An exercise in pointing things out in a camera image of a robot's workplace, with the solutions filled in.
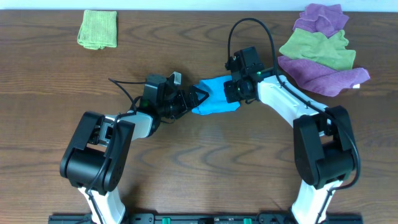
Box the blue microfiber cloth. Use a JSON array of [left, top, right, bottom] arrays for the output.
[[192, 75, 240, 115]]

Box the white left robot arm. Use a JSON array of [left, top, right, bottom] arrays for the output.
[[60, 72, 209, 223]]

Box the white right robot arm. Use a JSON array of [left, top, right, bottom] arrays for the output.
[[224, 47, 359, 223]]

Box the lower purple microfiber cloth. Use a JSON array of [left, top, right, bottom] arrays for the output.
[[277, 56, 370, 97]]

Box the purple microfiber cloth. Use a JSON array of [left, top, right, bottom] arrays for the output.
[[277, 56, 370, 97], [292, 3, 349, 38]]

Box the crumpled green microfiber cloth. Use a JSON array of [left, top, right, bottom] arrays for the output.
[[279, 29, 356, 70]]

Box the folded green microfiber cloth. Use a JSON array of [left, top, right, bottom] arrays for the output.
[[77, 10, 118, 50]]

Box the upper purple microfiber cloth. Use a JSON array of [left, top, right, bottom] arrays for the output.
[[292, 3, 349, 38]]

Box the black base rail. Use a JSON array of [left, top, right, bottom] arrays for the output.
[[48, 213, 364, 224]]

